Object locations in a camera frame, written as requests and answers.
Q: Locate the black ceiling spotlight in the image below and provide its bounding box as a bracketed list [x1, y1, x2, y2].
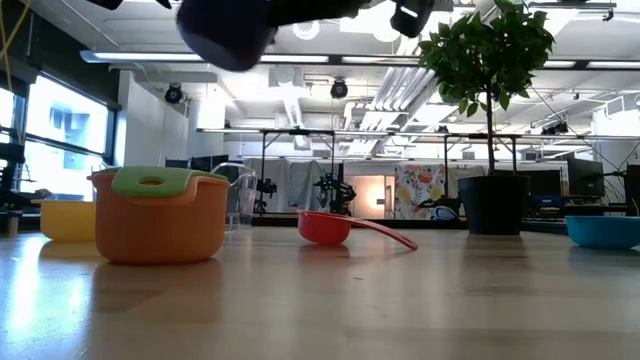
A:
[329, 78, 350, 100]
[163, 82, 185, 105]

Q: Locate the long ceiling light strip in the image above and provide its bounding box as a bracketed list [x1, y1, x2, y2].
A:
[79, 49, 421, 65]

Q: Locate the black computer monitor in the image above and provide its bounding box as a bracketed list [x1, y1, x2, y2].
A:
[566, 157, 607, 199]

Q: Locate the grey hanging cloth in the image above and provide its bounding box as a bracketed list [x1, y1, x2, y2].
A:
[287, 159, 332, 212]

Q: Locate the yellow measuring cup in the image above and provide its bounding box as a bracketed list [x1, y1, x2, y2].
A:
[30, 198, 98, 244]

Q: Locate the clear plastic basket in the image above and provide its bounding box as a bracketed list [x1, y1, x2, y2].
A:
[211, 161, 259, 232]

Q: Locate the yellow hanging cable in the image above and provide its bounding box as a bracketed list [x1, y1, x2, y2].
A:
[0, 0, 33, 92]

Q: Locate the red measuring cup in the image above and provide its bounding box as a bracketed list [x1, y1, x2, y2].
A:
[296, 209, 420, 252]

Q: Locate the green leafy small tree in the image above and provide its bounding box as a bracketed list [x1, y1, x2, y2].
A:
[418, 0, 557, 178]

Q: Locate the white ceiling duct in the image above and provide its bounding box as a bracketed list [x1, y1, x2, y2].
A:
[268, 66, 307, 130]

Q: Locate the large blue measuring cup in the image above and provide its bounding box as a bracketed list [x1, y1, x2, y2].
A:
[565, 215, 640, 251]

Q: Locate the orange measuring cup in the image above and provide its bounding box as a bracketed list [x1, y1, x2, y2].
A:
[87, 167, 232, 265]

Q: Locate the floral patterned cloth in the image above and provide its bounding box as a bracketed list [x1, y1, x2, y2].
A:
[393, 163, 447, 221]

